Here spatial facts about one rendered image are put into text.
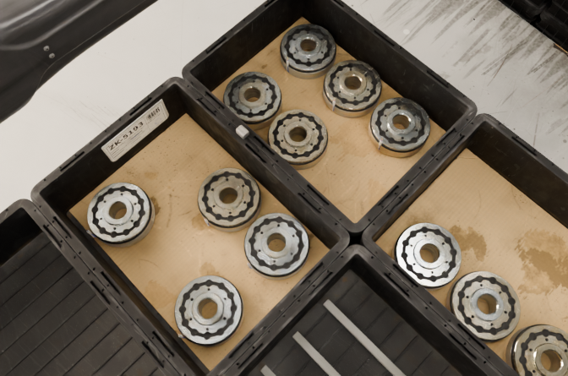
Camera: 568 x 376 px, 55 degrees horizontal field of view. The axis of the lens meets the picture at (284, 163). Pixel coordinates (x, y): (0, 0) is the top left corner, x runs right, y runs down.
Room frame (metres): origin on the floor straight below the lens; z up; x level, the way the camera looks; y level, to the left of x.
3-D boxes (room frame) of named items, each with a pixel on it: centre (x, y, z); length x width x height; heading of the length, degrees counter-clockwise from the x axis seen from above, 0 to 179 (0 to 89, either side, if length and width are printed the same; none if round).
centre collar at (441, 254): (0.19, -0.22, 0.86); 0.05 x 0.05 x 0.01
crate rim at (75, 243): (0.24, 0.15, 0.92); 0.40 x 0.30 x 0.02; 43
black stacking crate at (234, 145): (0.24, 0.15, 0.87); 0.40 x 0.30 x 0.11; 43
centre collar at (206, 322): (0.12, 0.12, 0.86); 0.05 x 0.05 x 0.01
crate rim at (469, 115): (0.45, -0.07, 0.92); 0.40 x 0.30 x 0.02; 43
